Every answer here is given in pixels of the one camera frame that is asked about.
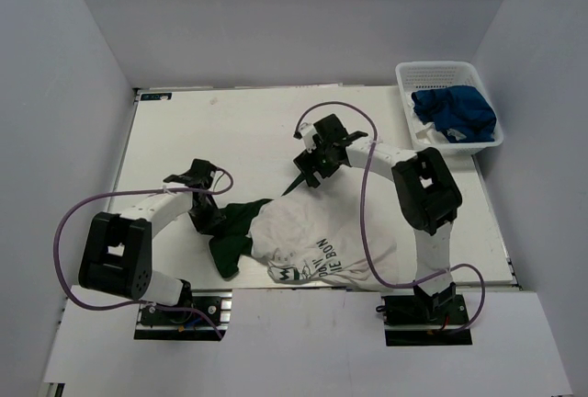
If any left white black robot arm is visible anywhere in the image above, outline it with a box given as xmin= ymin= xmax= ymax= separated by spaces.
xmin=78 ymin=159 xmax=223 ymax=323

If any dark label sticker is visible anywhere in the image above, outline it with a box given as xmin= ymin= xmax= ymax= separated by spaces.
xmin=140 ymin=92 xmax=173 ymax=101

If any white green raglan t-shirt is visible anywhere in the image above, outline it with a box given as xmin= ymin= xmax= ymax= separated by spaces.
xmin=209 ymin=182 xmax=399 ymax=290

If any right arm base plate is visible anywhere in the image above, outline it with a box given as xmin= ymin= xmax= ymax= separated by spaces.
xmin=376 ymin=294 xmax=473 ymax=347

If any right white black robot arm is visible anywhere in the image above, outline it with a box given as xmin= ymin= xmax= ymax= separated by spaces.
xmin=294 ymin=114 xmax=462 ymax=323

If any white plastic basket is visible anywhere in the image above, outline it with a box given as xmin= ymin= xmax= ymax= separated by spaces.
xmin=395 ymin=61 xmax=503 ymax=155

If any blue t-shirt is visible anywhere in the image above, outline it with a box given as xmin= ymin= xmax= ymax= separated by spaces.
xmin=411 ymin=85 xmax=497 ymax=143

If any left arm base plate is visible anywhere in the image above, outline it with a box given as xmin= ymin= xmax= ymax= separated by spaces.
xmin=134 ymin=291 xmax=232 ymax=342

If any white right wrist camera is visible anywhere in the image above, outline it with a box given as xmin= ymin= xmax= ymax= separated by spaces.
xmin=294 ymin=122 xmax=317 ymax=142

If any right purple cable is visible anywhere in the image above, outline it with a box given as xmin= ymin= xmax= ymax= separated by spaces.
xmin=291 ymin=101 xmax=488 ymax=335

